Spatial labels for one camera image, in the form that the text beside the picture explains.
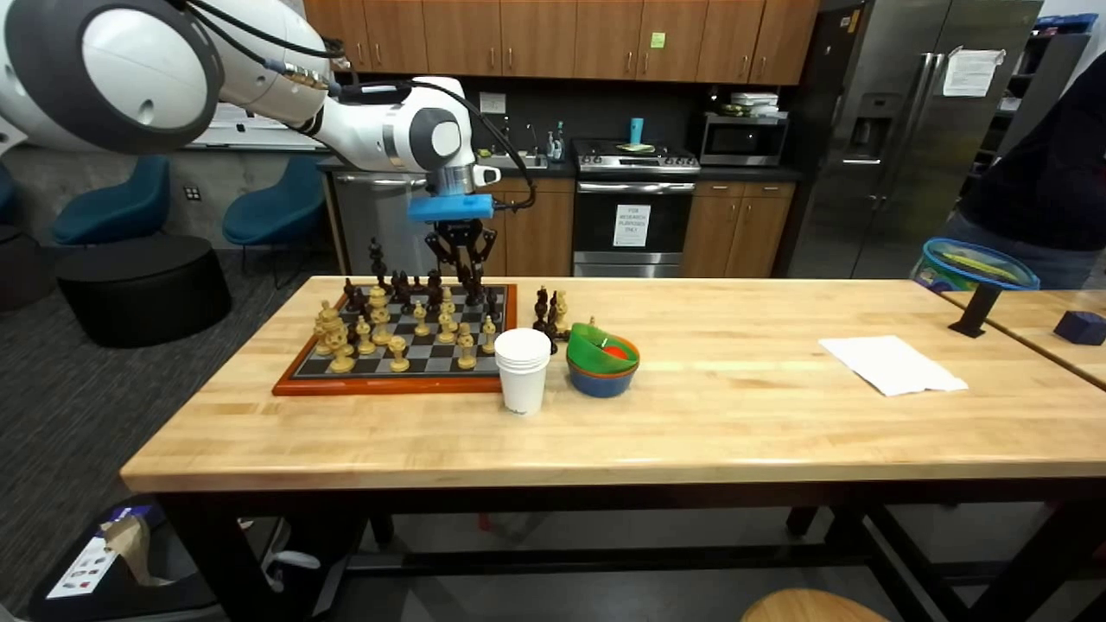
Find white oven notice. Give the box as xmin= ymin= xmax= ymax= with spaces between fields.
xmin=609 ymin=200 xmax=658 ymax=252

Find white paper sheet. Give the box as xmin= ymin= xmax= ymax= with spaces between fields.
xmin=816 ymin=330 xmax=973 ymax=401

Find wide wooden base cabinet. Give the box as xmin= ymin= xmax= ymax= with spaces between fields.
xmin=436 ymin=174 xmax=579 ymax=276

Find small black box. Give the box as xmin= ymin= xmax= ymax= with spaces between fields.
xmin=1050 ymin=308 xmax=1106 ymax=348

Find white dotted card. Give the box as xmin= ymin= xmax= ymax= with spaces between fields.
xmin=45 ymin=531 xmax=120 ymax=601

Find black trash bin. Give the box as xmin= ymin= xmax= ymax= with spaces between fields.
xmin=20 ymin=495 xmax=246 ymax=622

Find wooden stool orange legs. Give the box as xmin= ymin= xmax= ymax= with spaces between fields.
xmin=740 ymin=583 xmax=891 ymax=622

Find wooden wall cabinets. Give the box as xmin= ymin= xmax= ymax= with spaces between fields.
xmin=306 ymin=0 xmax=822 ymax=91

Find white bowls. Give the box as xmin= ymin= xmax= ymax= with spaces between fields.
xmin=725 ymin=91 xmax=787 ymax=117

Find stainless steel refrigerator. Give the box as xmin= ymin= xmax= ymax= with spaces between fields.
xmin=772 ymin=0 xmax=1049 ymax=279

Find black table frame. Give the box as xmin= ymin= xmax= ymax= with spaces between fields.
xmin=150 ymin=475 xmax=1106 ymax=622

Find stainless steel oven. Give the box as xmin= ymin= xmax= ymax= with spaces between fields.
xmin=571 ymin=138 xmax=704 ymax=279

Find blue lounge chair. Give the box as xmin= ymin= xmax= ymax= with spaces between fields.
xmin=222 ymin=155 xmax=336 ymax=252
xmin=48 ymin=151 xmax=173 ymax=249

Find white paper cup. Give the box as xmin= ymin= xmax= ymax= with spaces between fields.
xmin=490 ymin=326 xmax=558 ymax=418

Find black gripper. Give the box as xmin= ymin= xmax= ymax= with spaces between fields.
xmin=423 ymin=217 xmax=501 ymax=296

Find brown cardboard piece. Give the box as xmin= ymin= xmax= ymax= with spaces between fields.
xmin=96 ymin=503 xmax=177 ymax=592

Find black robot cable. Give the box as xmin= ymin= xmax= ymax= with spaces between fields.
xmin=170 ymin=0 xmax=542 ymax=217

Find white refrigerator notice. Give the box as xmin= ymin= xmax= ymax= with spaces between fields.
xmin=941 ymin=46 xmax=1010 ymax=99

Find person in dark sweater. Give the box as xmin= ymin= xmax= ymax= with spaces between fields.
xmin=954 ymin=49 xmax=1106 ymax=291

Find black stand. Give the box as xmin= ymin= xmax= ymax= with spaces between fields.
xmin=948 ymin=279 xmax=1007 ymax=342

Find orange framed chess board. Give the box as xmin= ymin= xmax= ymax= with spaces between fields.
xmin=269 ymin=276 xmax=522 ymax=396

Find black round ottoman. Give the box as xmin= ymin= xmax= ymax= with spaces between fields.
xmin=52 ymin=232 xmax=237 ymax=348

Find narrow wooden base cabinet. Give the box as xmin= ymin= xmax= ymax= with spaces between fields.
xmin=681 ymin=177 xmax=798 ymax=279

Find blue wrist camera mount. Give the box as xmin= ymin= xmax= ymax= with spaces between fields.
xmin=410 ymin=191 xmax=499 ymax=223

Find black microwave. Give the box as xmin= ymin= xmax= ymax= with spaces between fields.
xmin=700 ymin=108 xmax=795 ymax=174

